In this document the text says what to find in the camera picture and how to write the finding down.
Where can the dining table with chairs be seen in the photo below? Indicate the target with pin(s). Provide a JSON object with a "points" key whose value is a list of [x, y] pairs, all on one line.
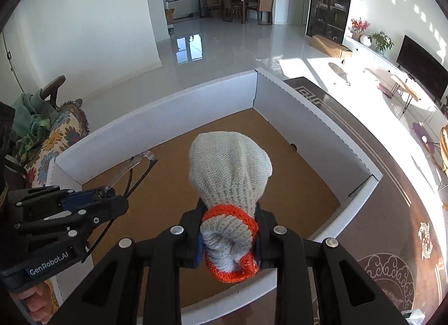
{"points": [[241, 9]]}

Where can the cardboard box on floor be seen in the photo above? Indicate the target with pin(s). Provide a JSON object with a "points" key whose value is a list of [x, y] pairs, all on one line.
{"points": [[330, 48]]}

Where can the red flower vase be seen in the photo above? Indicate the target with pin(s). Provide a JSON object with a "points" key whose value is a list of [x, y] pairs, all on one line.
{"points": [[358, 28]]}

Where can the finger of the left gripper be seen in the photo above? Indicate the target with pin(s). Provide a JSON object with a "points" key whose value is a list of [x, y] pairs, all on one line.
{"points": [[54, 199], [94, 214]]}

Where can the green potted plant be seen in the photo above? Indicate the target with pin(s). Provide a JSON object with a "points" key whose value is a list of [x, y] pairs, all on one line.
{"points": [[382, 42]]}

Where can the black television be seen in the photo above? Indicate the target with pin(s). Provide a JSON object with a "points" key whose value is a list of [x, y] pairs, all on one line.
{"points": [[422, 67]]}

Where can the small round side table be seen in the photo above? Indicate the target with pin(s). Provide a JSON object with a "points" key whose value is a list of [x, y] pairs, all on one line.
{"points": [[390, 84]]}

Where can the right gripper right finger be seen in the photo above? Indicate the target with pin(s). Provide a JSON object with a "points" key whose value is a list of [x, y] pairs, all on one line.
{"points": [[281, 248]]}

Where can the white knit glove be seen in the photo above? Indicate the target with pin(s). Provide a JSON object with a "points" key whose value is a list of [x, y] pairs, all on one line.
{"points": [[230, 173]]}

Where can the white cardboard box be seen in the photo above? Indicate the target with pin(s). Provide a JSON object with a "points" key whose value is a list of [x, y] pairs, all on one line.
{"points": [[321, 178]]}

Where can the white tv cabinet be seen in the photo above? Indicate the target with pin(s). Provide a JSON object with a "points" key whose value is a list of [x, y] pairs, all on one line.
{"points": [[368, 60]]}

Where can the green cloth on chair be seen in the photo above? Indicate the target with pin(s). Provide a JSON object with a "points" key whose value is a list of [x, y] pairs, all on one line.
{"points": [[33, 120]]}

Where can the person's left hand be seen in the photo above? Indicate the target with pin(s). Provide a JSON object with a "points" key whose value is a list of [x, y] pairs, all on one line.
{"points": [[38, 300]]}

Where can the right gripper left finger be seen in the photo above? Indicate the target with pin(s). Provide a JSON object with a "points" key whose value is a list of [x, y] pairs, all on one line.
{"points": [[180, 246]]}

